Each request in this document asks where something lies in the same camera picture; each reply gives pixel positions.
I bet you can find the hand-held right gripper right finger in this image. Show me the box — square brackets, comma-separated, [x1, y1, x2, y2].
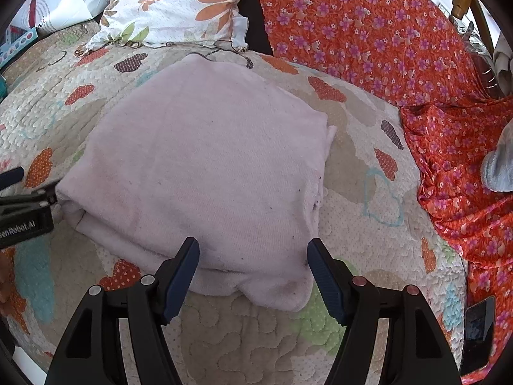
[307, 238, 463, 385]

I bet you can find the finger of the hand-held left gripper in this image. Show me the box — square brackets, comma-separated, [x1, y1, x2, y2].
[0, 167, 25, 188]
[0, 180, 62, 210]

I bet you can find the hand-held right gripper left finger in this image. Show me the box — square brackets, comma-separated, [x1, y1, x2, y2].
[44, 236, 200, 385]

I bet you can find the pale pink small garment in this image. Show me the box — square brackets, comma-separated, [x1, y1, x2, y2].
[56, 54, 337, 313]

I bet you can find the heart patterned quilt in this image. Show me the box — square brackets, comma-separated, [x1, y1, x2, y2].
[0, 22, 469, 385]

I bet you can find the light blue printed box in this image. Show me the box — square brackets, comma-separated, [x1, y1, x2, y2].
[0, 24, 39, 70]

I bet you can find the black smartphone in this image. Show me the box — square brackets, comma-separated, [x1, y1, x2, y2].
[459, 295, 497, 375]

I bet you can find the grey white sock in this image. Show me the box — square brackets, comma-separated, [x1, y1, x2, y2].
[481, 118, 513, 193]

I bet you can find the white floral pillow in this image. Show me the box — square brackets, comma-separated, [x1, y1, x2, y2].
[86, 0, 250, 54]

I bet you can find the orange floral cloth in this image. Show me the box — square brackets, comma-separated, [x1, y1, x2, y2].
[246, 0, 513, 385]

